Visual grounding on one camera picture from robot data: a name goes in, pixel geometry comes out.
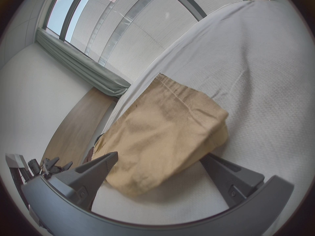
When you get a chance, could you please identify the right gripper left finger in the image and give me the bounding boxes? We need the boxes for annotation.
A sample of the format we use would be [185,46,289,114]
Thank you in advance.
[50,151,119,212]

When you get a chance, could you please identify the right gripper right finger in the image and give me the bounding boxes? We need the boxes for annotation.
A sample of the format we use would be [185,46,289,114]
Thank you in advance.
[200,153,266,209]

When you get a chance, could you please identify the tan shorts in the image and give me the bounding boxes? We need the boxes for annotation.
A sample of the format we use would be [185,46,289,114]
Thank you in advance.
[92,73,229,197]

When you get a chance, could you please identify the window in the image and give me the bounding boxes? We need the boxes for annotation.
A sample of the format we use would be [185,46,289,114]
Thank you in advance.
[43,0,271,88]

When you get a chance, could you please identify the brown knit garment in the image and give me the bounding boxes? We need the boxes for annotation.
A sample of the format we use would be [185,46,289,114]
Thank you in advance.
[82,147,95,164]

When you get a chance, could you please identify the bed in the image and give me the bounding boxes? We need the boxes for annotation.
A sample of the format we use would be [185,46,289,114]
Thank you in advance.
[39,0,314,228]

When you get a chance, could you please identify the grey-green curtain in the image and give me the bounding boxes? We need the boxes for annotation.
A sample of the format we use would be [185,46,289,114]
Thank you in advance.
[36,29,131,98]

